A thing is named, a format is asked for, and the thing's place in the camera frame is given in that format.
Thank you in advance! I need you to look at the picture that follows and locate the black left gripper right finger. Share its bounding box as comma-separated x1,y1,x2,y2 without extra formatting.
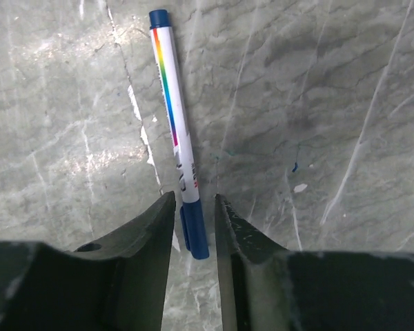
215,194,414,330

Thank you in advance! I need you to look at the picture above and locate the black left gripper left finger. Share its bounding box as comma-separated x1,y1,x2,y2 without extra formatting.
0,192,176,330

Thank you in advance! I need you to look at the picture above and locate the white rainbow whiteboard marker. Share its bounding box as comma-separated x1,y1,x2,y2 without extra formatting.
149,9,210,260

